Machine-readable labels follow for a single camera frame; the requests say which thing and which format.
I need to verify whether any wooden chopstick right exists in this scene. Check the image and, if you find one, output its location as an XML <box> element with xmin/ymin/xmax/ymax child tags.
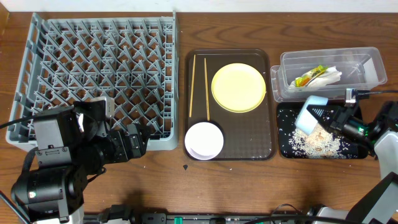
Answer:
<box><xmin>204</xmin><ymin>58</ymin><xmax>210</xmax><ymax>121</ymax></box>

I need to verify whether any grey plastic dish rack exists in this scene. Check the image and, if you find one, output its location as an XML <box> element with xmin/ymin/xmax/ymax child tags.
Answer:
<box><xmin>6</xmin><ymin>14</ymin><xmax>179</xmax><ymax>151</ymax></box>

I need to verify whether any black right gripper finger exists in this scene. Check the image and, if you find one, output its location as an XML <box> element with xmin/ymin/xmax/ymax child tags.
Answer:
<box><xmin>307</xmin><ymin>105</ymin><xmax>330</xmax><ymax>117</ymax></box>
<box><xmin>314</xmin><ymin>113</ymin><xmax>334</xmax><ymax>129</ymax></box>

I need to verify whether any dark brown serving tray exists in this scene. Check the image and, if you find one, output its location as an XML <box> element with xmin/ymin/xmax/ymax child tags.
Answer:
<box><xmin>184</xmin><ymin>49</ymin><xmax>277</xmax><ymax>161</ymax></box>

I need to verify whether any black waste tray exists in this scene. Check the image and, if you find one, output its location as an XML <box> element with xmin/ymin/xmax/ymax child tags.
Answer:
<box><xmin>277</xmin><ymin>102</ymin><xmax>368</xmax><ymax>159</ymax></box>

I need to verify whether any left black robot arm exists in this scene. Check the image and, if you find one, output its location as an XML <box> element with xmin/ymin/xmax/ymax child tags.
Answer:
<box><xmin>11</xmin><ymin>102</ymin><xmax>151</xmax><ymax>223</ymax></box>

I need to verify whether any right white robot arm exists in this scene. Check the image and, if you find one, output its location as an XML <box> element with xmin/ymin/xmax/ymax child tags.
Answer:
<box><xmin>306</xmin><ymin>101</ymin><xmax>397</xmax><ymax>223</ymax></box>

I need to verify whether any yellow orange snack wrapper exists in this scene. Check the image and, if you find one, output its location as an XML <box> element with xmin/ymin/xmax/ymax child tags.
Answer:
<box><xmin>294</xmin><ymin>65</ymin><xmax>328</xmax><ymax>87</ymax></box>

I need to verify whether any white plastic bowl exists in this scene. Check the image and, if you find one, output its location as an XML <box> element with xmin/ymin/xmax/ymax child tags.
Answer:
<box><xmin>184</xmin><ymin>122</ymin><xmax>224</xmax><ymax>161</ymax></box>

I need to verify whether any black rail at table edge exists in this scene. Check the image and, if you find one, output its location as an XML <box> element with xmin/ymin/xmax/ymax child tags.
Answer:
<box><xmin>83</xmin><ymin>205</ymin><xmax>302</xmax><ymax>224</ymax></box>

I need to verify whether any pile of rice grains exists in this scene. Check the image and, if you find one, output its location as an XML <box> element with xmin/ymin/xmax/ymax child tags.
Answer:
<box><xmin>284</xmin><ymin>124</ymin><xmax>358</xmax><ymax>159</ymax></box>

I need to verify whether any yellow plastic plate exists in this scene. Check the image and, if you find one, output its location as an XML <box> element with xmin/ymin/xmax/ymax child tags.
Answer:
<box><xmin>211</xmin><ymin>63</ymin><xmax>267</xmax><ymax>113</ymax></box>

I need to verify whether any light blue plastic bowl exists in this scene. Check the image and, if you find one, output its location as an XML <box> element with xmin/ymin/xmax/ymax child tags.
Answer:
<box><xmin>295</xmin><ymin>95</ymin><xmax>328</xmax><ymax>135</ymax></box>

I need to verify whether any clear plastic waste bin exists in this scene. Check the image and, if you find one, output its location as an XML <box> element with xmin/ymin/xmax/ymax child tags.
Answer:
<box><xmin>271</xmin><ymin>47</ymin><xmax>387</xmax><ymax>103</ymax></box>

